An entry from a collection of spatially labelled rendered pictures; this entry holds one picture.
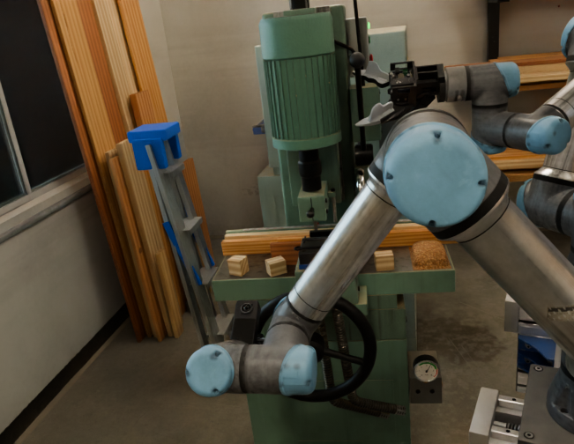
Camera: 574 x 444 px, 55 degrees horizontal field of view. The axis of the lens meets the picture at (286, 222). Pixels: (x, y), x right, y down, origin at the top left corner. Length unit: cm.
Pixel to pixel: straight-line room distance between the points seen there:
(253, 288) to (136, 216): 146
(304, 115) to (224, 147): 268
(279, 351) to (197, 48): 323
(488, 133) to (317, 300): 58
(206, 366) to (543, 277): 48
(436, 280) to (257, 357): 64
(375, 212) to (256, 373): 30
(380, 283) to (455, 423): 105
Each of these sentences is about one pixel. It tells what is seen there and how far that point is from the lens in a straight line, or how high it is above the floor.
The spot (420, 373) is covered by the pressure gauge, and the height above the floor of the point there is 65.
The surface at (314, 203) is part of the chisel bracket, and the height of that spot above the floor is 105.
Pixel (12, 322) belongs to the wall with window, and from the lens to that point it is 256.
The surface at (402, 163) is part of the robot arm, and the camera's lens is 66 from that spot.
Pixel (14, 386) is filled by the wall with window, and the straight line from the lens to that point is 261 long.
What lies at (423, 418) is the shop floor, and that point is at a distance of 232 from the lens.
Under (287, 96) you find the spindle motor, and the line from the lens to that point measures 133.
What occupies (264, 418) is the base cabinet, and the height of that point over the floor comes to 47.
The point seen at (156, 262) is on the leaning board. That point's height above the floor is 42.
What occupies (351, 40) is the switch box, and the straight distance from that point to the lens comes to 166.
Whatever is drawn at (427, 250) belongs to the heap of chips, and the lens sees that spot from 140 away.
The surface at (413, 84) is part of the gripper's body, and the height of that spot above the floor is 134.
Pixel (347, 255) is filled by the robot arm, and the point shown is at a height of 115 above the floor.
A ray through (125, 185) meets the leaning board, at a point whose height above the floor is 84.
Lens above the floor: 150
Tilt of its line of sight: 20 degrees down
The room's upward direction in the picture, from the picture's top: 7 degrees counter-clockwise
